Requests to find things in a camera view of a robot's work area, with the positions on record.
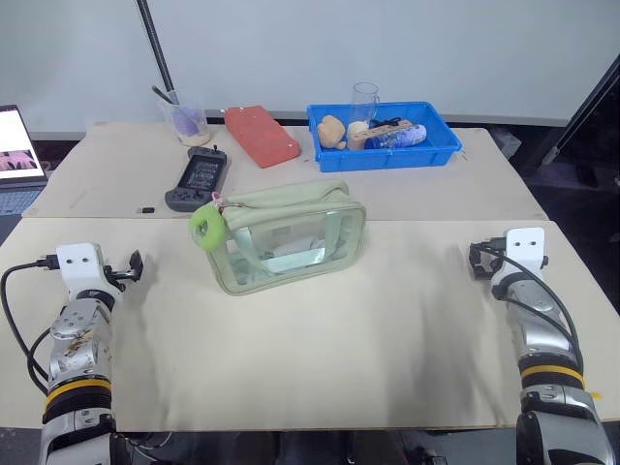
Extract purple item in beaker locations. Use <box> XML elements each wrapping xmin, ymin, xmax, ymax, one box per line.
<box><xmin>171</xmin><ymin>106</ymin><xmax>202</xmax><ymax>138</ymax></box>

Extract clear glass cup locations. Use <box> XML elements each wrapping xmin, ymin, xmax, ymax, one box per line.
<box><xmin>350</xmin><ymin>81</ymin><xmax>381</xmax><ymax>129</ymax></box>

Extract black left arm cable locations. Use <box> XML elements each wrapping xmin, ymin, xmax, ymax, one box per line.
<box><xmin>0</xmin><ymin>259</ymin><xmax>60</xmax><ymax>394</ymax></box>

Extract cream round plush toy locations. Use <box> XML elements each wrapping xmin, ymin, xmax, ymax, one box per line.
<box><xmin>347</xmin><ymin>120</ymin><xmax>372</xmax><ymax>151</ymax></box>

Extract black metal stand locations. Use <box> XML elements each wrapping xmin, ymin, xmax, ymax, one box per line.
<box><xmin>541</xmin><ymin>46</ymin><xmax>620</xmax><ymax>167</ymax></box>

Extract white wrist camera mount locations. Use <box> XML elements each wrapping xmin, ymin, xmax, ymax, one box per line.
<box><xmin>55</xmin><ymin>242</ymin><xmax>110</xmax><ymax>297</ymax></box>
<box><xmin>503</xmin><ymin>226</ymin><xmax>549</xmax><ymax>283</ymax></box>

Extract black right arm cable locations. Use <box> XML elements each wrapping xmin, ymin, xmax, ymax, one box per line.
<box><xmin>497</xmin><ymin>253</ymin><xmax>588</xmax><ymax>385</ymax></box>

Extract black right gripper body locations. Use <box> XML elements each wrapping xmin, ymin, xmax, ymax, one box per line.
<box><xmin>481</xmin><ymin>236</ymin><xmax>508</xmax><ymax>280</ymax></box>

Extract green donut plush charm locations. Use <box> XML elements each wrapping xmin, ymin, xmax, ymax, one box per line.
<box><xmin>188</xmin><ymin>201</ymin><xmax>229</xmax><ymax>253</ymax></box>

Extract black pen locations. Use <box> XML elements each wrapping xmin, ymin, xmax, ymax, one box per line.
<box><xmin>150</xmin><ymin>84</ymin><xmax>183</xmax><ymax>106</ymax></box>

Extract red rectangular brick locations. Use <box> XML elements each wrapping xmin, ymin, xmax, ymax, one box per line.
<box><xmin>223</xmin><ymin>105</ymin><xmax>303</xmax><ymax>170</ymax></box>

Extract tan plush bear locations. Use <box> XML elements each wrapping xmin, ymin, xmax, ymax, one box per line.
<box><xmin>316</xmin><ymin>114</ymin><xmax>349</xmax><ymax>151</ymax></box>

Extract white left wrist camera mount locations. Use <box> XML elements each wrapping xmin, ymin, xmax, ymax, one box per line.
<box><xmin>55</xmin><ymin>242</ymin><xmax>110</xmax><ymax>297</ymax></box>

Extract clear measuring beaker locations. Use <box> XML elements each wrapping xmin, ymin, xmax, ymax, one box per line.
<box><xmin>156</xmin><ymin>90</ymin><xmax>213</xmax><ymax>147</ymax></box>

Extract green transparent pouch bag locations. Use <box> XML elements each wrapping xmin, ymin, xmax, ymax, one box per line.
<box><xmin>204</xmin><ymin>178</ymin><xmax>368</xmax><ymax>297</ymax></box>

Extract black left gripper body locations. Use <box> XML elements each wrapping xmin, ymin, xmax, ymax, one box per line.
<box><xmin>102</xmin><ymin>263</ymin><xmax>133</xmax><ymax>294</ymax></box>

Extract black handheld game controller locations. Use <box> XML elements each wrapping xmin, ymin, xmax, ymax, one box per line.
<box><xmin>164</xmin><ymin>144</ymin><xmax>231</xmax><ymax>214</ymax></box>

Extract wooden ruler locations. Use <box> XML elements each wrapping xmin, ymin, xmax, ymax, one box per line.
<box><xmin>349</xmin><ymin>122</ymin><xmax>414</xmax><ymax>142</ymax></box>

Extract black gooseneck pole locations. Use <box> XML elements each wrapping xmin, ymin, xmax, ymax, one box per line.
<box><xmin>135</xmin><ymin>0</ymin><xmax>178</xmax><ymax>96</ymax></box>

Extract open laptop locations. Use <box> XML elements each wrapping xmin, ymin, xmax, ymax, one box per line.
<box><xmin>0</xmin><ymin>104</ymin><xmax>50</xmax><ymax>217</ymax></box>

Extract blue plastic bin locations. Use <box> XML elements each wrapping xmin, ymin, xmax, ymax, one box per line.
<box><xmin>305</xmin><ymin>100</ymin><xmax>464</xmax><ymax>173</ymax></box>

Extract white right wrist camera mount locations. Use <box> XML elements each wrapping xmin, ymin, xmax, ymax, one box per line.
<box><xmin>503</xmin><ymin>226</ymin><xmax>549</xmax><ymax>283</ymax></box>

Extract blue plastic bottle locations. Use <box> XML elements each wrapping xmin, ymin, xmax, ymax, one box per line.
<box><xmin>363</xmin><ymin>123</ymin><xmax>429</xmax><ymax>151</ymax></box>

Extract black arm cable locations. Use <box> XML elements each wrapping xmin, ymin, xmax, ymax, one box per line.
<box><xmin>497</xmin><ymin>253</ymin><xmax>588</xmax><ymax>385</ymax></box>
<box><xmin>0</xmin><ymin>259</ymin><xmax>60</xmax><ymax>394</ymax></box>

